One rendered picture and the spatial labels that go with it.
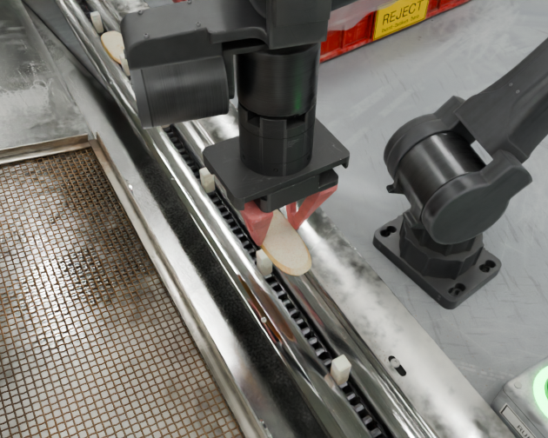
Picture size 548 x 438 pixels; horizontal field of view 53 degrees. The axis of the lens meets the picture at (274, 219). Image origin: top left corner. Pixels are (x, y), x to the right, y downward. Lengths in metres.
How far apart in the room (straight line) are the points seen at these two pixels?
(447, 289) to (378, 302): 0.09
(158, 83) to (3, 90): 0.47
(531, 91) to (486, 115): 0.04
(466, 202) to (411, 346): 0.14
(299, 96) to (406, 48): 0.61
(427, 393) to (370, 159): 0.34
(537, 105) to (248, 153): 0.24
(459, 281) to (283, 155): 0.29
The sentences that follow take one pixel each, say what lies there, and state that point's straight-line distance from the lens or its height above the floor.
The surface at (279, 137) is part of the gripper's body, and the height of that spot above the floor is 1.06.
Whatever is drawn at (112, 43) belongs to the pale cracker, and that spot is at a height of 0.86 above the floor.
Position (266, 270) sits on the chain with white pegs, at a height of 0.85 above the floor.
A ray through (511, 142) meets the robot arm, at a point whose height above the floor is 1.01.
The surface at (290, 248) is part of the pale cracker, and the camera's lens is 0.49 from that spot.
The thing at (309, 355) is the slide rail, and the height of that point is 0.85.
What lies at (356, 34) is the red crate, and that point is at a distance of 0.94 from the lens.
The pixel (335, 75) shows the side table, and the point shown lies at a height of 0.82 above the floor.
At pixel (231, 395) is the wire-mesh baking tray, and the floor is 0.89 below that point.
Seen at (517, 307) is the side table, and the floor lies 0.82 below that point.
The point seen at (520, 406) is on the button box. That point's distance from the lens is 0.50.
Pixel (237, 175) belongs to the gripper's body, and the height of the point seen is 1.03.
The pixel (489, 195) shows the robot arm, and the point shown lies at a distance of 0.51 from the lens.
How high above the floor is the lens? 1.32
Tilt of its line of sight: 49 degrees down
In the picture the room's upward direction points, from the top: straight up
